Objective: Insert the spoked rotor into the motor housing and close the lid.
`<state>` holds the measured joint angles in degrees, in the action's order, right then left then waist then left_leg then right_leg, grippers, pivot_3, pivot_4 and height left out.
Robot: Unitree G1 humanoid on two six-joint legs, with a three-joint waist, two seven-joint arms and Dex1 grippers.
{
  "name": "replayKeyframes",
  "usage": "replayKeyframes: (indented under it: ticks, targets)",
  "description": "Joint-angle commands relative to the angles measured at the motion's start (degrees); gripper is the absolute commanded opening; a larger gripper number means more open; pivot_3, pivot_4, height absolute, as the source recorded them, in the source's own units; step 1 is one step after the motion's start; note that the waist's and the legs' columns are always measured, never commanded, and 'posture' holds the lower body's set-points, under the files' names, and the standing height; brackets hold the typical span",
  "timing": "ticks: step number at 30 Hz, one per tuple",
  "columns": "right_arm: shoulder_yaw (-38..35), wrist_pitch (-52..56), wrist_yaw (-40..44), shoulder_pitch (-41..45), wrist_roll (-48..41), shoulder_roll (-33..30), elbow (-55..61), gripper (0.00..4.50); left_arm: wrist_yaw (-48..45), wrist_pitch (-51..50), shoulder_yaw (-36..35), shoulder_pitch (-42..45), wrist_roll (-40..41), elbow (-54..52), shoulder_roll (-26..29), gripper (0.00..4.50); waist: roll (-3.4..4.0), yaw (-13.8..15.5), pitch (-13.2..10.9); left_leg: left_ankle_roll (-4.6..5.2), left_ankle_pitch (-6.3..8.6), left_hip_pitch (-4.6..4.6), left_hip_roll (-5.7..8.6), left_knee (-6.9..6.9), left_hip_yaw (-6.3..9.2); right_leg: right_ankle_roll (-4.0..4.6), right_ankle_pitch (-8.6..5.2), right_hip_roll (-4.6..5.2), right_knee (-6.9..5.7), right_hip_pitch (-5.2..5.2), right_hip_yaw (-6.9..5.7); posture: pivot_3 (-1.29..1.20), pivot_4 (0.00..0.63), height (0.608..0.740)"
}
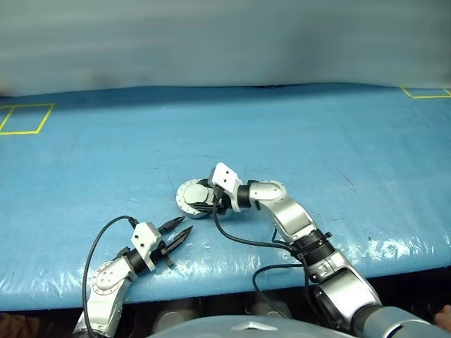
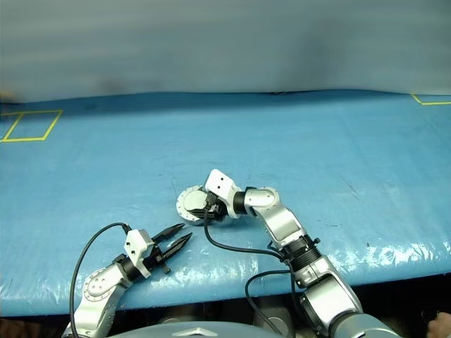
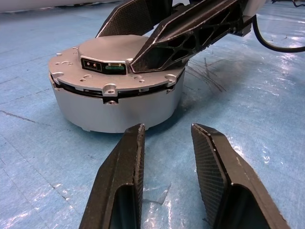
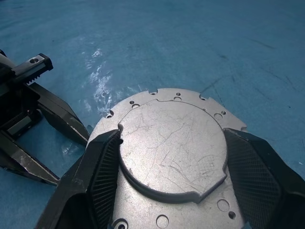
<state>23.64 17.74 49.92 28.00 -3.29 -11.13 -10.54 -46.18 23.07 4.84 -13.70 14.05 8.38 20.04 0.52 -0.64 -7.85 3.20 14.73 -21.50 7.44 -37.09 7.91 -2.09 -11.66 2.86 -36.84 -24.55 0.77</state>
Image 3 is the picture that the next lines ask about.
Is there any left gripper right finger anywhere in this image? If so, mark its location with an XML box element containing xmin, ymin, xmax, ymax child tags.
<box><xmin>190</xmin><ymin>123</ymin><xmax>291</xmax><ymax>229</ymax></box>

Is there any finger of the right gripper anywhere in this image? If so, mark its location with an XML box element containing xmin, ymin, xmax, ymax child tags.
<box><xmin>95</xmin><ymin>0</ymin><xmax>173</xmax><ymax>38</ymax></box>
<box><xmin>130</xmin><ymin>0</ymin><xmax>245</xmax><ymax>73</ymax></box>

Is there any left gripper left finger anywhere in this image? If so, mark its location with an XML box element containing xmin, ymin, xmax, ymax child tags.
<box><xmin>78</xmin><ymin>123</ymin><xmax>146</xmax><ymax>229</ymax></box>

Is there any silver hinged motor lid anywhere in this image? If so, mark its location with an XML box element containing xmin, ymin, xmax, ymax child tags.
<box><xmin>47</xmin><ymin>35</ymin><xmax>187</xmax><ymax>97</ymax></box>

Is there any copper wound motor stator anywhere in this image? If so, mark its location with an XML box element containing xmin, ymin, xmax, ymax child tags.
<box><xmin>49</xmin><ymin>68</ymin><xmax>187</xmax><ymax>134</ymax></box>

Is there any blue plastic table cover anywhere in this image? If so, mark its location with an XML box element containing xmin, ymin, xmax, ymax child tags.
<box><xmin>0</xmin><ymin>0</ymin><xmax>305</xmax><ymax>229</ymax></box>

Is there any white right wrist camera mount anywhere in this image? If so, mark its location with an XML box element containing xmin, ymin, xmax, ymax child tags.
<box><xmin>238</xmin><ymin>0</ymin><xmax>266</xmax><ymax>37</ymax></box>

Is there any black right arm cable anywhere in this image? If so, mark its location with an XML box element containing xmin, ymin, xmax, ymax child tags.
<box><xmin>251</xmin><ymin>13</ymin><xmax>305</xmax><ymax>52</ymax></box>

